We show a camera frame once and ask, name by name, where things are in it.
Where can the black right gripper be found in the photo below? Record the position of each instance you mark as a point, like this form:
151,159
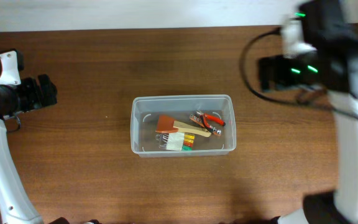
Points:
279,79

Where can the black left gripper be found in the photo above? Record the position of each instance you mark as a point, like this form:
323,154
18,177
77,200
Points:
36,100

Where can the copper socket bit rail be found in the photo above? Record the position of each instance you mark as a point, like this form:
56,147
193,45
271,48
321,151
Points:
195,119

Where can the red handled pliers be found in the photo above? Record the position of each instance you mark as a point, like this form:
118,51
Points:
204,118

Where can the clear plastic container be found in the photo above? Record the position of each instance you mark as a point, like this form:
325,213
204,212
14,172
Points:
144,118

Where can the orange scraper with wooden handle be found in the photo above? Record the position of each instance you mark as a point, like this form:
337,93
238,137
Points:
168,125

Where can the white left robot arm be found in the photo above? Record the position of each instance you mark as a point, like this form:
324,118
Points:
15,206

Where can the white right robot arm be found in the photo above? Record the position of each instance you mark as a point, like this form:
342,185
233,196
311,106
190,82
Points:
320,56

